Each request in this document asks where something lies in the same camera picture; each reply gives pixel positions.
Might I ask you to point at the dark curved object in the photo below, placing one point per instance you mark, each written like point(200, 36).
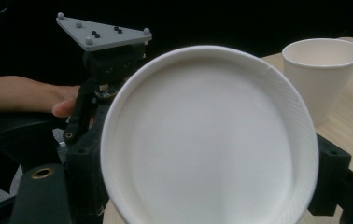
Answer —
point(9, 130)

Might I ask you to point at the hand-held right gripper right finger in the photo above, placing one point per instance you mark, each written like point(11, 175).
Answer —
point(330, 180)

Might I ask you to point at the white paper plate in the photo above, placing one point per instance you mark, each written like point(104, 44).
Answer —
point(208, 140)

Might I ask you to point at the white paper cup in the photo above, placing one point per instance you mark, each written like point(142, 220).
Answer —
point(321, 87)

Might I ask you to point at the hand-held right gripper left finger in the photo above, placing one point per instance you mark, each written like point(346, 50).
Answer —
point(84, 174)

